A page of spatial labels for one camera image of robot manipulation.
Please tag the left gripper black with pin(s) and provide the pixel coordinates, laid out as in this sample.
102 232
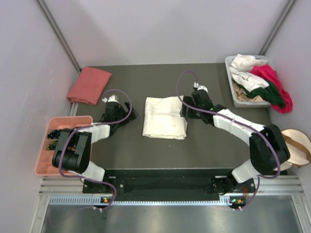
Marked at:
133 116

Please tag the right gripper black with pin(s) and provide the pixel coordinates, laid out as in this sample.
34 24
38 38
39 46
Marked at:
190 114

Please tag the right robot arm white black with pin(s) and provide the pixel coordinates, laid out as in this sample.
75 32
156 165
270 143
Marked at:
268 150

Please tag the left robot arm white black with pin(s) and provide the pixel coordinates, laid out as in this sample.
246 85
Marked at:
73 149

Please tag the folded salmon pink t shirt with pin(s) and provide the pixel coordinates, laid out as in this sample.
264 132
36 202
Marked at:
89 86

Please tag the grey plastic laundry basket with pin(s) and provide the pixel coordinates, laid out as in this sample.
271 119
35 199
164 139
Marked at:
236 102

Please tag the tan garment in basket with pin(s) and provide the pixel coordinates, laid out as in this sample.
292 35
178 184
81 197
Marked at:
241 96

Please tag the cream t shirt in basket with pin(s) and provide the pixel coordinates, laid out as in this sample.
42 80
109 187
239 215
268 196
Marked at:
245 63

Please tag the white and green t shirt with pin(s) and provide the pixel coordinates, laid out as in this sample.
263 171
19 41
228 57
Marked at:
256 89

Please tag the rolled dark patterned sock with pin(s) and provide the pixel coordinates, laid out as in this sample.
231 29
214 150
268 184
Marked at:
52 146
55 134

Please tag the magenta pink t shirt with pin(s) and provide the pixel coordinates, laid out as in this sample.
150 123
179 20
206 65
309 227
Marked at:
274 82

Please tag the pink compartment organizer tray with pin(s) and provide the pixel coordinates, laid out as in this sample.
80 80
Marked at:
44 162

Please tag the beige canvas round bag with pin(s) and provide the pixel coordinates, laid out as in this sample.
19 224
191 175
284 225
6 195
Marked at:
299 146

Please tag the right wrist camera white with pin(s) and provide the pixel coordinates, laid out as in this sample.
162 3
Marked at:
197 86

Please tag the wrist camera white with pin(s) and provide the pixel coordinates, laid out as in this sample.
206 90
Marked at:
112 98
197 86

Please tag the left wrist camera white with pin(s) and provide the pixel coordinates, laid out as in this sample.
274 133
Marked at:
112 98

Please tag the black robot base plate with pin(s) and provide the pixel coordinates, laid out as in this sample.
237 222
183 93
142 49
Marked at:
178 184

